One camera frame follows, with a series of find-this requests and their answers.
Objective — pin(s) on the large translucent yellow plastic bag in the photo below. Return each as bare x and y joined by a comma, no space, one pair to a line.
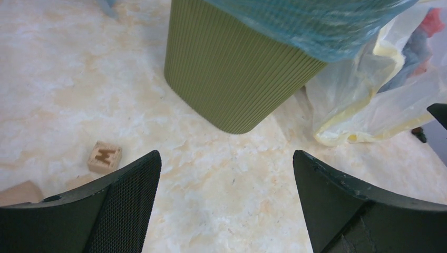
388,86

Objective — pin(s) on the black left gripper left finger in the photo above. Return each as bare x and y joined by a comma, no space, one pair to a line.
109,214

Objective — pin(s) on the wooden letter cube M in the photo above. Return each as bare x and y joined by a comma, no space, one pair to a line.
104,158

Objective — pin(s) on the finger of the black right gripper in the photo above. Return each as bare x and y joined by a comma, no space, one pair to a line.
439,112

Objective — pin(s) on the light blue music stand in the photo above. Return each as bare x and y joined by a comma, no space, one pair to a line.
107,6

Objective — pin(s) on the plain wooden cube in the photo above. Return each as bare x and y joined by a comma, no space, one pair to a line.
21,193

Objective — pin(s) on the small black clip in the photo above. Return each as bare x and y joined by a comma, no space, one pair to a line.
419,134

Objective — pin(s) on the olive green plastic trash bin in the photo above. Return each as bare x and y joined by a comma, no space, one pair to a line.
228,73

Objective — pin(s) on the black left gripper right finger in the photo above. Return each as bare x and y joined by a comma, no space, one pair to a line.
345,214

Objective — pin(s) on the blue plastic trash bag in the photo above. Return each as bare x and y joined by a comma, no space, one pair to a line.
328,30

